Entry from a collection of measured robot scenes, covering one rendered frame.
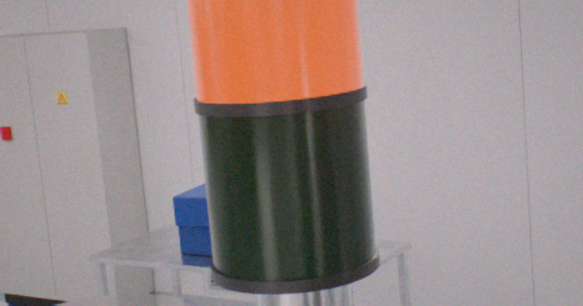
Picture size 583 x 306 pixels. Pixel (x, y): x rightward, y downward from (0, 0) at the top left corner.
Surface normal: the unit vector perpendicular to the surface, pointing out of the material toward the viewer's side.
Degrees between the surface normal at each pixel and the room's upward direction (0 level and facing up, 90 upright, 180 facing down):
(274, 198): 90
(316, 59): 90
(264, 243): 90
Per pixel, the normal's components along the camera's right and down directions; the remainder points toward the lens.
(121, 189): 0.84, 0.01
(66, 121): -0.53, 0.18
